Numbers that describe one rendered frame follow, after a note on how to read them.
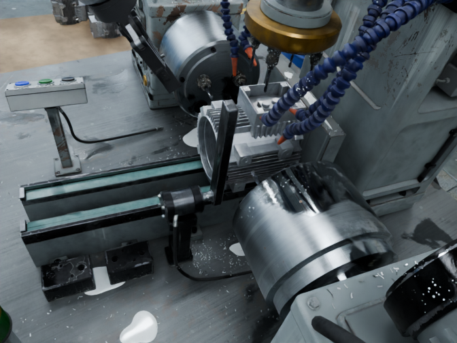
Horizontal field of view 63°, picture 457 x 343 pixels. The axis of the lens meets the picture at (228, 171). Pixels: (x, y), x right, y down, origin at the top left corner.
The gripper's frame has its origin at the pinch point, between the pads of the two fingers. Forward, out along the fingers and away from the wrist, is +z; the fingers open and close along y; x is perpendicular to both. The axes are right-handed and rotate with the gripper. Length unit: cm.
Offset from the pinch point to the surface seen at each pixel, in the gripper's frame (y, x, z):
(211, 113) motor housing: -4.3, -3.9, 11.1
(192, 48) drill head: 16.9, -7.5, 9.2
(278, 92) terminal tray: -2.0, -19.9, 18.5
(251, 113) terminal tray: -8.7, -11.4, 13.0
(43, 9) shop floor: 291, 88, 86
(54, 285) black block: -22.1, 41.2, 13.4
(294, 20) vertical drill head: -11.7, -24.9, -4.8
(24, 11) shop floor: 288, 101, 78
